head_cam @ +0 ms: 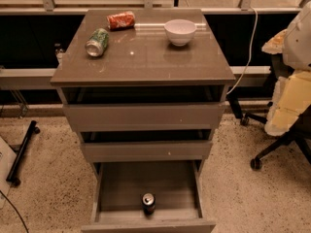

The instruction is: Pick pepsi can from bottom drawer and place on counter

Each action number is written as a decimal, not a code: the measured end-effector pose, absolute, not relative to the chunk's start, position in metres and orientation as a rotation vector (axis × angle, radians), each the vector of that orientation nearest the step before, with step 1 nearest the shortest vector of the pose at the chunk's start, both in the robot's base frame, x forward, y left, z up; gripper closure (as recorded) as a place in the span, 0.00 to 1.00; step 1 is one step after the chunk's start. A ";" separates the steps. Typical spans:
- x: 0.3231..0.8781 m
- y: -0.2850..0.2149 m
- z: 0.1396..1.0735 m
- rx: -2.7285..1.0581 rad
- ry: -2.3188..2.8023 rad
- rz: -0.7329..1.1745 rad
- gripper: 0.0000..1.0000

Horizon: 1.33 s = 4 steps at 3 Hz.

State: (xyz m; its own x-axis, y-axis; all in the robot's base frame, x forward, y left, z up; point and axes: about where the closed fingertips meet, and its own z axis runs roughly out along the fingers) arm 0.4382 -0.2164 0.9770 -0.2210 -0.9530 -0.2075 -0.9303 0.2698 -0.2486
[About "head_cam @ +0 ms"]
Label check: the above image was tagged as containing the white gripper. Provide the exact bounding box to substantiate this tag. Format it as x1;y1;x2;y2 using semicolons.
261;1;311;136

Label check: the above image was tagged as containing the dark pepsi can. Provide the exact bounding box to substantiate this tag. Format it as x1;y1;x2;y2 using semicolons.
142;193;156;215

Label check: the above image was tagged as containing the grey middle drawer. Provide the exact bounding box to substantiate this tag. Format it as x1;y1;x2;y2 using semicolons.
81;141;212;162

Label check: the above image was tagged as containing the grey drawer cabinet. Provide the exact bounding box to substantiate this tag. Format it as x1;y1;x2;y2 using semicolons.
50;8;237;233

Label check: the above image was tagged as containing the grey top drawer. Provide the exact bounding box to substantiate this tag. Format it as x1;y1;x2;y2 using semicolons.
63;103;225;132

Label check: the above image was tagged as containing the orange soda can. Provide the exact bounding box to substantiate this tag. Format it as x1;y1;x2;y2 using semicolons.
106;11;135;30

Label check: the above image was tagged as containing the green soda can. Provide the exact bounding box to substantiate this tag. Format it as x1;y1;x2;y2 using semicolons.
85;28;109;57

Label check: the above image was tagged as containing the grey open bottom drawer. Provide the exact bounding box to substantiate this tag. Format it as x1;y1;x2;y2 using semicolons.
82;161;216;233

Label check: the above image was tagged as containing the black office chair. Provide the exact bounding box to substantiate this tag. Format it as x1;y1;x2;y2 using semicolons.
240;53;311;171

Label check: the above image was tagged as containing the white bowl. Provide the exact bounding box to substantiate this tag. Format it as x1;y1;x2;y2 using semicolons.
164;19;196;47

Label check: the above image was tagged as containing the black wheeled stand leg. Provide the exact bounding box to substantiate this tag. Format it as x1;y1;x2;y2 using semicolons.
6;120;40;186

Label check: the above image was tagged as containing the white board on floor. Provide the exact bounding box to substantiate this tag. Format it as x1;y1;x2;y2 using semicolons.
0;137;16;209

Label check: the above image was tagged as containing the white cable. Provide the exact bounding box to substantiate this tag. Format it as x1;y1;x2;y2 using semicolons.
226;7;259;96

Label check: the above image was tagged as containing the black floor cable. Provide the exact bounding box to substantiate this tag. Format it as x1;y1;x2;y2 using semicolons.
0;189;30;233

